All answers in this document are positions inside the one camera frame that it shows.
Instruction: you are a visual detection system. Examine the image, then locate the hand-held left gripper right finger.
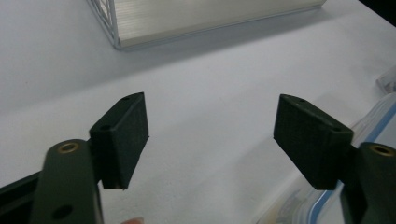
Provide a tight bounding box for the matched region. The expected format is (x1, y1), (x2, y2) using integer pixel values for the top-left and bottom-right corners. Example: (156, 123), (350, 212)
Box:
(273, 93), (358, 191)

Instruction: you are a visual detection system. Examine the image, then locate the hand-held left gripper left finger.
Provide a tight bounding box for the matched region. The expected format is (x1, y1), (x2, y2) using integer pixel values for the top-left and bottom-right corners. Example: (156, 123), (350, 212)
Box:
(89, 91), (150, 190)

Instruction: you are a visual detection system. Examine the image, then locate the clear container with blue-sealed lid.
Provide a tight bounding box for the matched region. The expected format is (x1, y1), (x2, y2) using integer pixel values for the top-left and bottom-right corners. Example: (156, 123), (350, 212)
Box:
(255, 65), (396, 224)

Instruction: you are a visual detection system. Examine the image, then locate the aluminium frame rail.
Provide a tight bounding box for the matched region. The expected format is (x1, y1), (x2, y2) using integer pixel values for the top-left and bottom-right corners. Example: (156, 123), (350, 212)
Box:
(86, 0), (327, 50)

